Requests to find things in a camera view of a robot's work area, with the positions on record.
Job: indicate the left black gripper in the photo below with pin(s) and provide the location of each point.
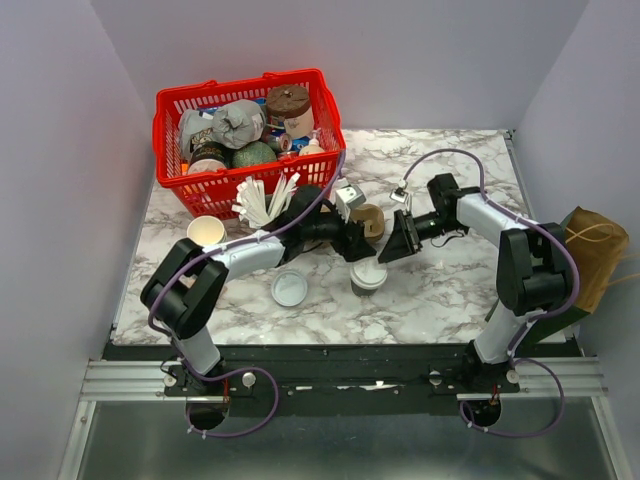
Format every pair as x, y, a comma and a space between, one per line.
356, 249

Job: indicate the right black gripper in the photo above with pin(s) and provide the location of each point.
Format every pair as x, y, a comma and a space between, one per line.
404, 238

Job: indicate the white plastic cup lid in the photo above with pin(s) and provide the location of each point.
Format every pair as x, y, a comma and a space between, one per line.
368, 265

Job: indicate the black paper coffee cup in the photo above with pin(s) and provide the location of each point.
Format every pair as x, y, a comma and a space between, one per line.
365, 285

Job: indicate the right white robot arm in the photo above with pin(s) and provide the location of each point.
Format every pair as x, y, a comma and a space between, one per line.
534, 276

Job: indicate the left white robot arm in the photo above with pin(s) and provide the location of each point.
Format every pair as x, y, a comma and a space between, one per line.
183, 291

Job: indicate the brown pulp cup carrier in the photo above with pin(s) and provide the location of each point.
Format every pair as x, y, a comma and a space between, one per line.
373, 220

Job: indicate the stack of white lids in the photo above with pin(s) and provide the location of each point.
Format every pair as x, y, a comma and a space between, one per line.
289, 288

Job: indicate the white pump bottle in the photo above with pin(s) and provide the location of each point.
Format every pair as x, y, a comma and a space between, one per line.
313, 146

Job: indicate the small metal can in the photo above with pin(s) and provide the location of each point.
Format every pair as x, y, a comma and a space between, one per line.
284, 142

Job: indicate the green glitter ball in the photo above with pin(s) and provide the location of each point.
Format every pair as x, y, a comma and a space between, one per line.
253, 154

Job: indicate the stack of paper cups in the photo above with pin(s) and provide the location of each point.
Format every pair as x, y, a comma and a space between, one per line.
206, 230

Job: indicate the brown lid cream tub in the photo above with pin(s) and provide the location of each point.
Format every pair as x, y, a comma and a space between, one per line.
290, 105

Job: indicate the grey wrapped package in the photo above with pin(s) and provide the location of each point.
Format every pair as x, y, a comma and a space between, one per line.
238, 123

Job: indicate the dark green paper bag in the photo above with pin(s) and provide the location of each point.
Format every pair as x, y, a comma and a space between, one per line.
540, 331

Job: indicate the red plastic shopping basket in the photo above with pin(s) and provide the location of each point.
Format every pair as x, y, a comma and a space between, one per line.
213, 193

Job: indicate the patterned grey pouch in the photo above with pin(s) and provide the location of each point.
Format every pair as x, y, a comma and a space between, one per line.
197, 141

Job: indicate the brown paper bag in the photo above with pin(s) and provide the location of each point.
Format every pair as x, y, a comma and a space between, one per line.
598, 245

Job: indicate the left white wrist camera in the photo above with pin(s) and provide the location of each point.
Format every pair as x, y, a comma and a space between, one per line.
347, 199

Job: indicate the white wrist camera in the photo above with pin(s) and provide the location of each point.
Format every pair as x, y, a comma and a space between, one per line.
402, 197
347, 199

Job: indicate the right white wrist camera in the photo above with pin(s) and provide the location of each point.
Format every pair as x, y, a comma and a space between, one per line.
402, 197

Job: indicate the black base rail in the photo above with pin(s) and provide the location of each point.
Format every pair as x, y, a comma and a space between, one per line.
342, 380

